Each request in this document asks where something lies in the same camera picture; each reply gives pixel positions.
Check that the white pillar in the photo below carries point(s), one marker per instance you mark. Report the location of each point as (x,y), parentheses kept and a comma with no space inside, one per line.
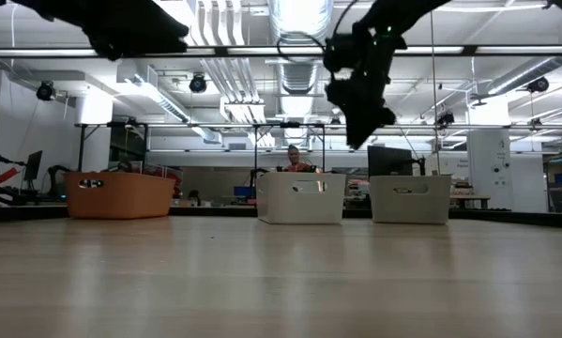
(489,188)

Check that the person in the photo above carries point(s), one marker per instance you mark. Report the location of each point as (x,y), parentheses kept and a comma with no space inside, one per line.
(293,152)
(125,165)

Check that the red background bar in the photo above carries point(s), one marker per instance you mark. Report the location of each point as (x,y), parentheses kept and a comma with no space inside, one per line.
(4,177)

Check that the orange plastic bin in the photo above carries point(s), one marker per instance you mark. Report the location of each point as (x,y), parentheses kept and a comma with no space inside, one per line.
(118,199)

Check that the gray plastic bin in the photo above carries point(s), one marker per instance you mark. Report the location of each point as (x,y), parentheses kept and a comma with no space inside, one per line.
(409,206)

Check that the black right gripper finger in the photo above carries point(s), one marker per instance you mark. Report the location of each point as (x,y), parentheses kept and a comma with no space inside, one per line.
(386,116)
(359,129)

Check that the silver ceiling duct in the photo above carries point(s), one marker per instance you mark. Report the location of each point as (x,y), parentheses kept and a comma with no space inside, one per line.
(299,75)

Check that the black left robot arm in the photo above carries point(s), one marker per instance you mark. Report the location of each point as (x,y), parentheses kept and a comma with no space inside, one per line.
(50,7)

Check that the black background truss frame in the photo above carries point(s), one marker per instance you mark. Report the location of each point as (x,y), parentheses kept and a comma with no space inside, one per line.
(290,125)

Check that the white plastic bin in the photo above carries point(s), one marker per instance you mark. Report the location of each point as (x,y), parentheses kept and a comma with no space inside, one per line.
(280,206)

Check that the black aluminium table frame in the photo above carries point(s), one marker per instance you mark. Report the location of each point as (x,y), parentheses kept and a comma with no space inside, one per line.
(215,211)

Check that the hanging black camera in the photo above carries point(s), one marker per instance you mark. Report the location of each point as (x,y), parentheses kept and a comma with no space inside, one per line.
(445,119)
(45,90)
(197,83)
(537,84)

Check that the black overhead beam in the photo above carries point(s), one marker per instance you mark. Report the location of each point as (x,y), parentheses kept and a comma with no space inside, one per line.
(470,50)

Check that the wooden background table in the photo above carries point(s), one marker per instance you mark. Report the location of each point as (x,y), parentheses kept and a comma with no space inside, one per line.
(470,197)

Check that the small black monitor on stand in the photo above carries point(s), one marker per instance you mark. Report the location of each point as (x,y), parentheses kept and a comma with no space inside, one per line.
(33,164)

